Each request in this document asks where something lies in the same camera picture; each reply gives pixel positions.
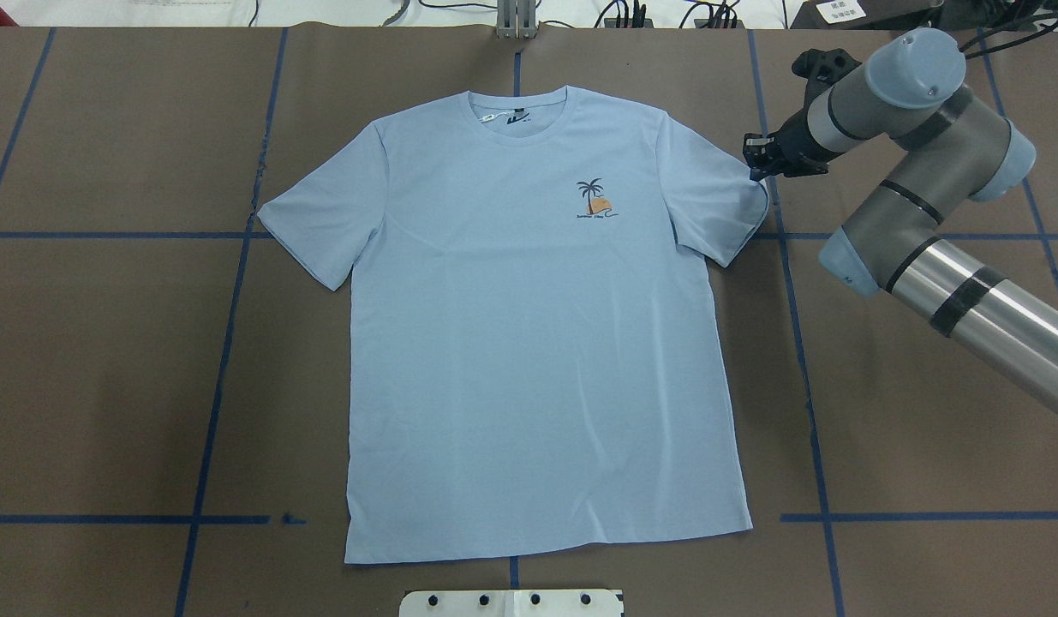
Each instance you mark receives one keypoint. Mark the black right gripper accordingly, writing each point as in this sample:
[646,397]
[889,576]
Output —
[801,140]

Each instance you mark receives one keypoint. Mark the light blue t-shirt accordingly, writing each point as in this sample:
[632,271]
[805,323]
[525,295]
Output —
[534,356]

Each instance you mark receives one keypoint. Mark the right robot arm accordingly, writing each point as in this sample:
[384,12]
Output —
[913,91]

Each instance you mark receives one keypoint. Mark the white label card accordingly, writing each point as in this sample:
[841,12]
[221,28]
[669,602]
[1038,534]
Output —
[840,11]

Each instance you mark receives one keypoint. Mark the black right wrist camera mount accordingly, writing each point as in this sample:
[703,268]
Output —
[822,69]

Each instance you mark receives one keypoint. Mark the aluminium frame post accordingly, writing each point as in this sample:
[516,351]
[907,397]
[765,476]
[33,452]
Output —
[516,19]

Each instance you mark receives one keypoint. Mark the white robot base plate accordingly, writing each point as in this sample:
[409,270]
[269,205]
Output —
[542,602]

